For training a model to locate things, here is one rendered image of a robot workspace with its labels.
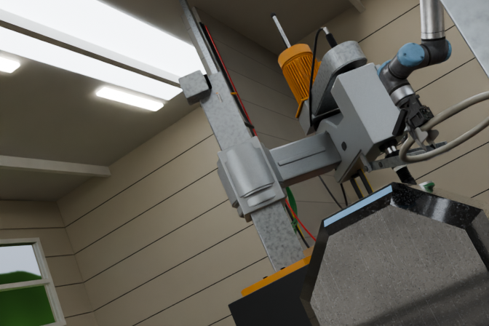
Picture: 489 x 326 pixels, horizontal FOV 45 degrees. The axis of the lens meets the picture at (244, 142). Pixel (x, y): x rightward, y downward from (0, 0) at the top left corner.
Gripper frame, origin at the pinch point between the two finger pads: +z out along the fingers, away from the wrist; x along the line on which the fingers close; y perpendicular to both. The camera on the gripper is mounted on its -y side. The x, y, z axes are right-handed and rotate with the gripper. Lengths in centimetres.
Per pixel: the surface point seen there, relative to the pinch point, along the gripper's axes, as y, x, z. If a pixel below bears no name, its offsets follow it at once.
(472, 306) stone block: -8, -13, 57
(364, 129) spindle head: -54, 41, -37
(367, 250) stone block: -29.6, -23.7, 24.7
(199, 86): -121, 7, -112
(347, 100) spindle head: -54, 41, -55
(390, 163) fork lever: -54, 47, -16
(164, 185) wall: -622, 268, -258
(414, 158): -21.4, 19.6, -4.3
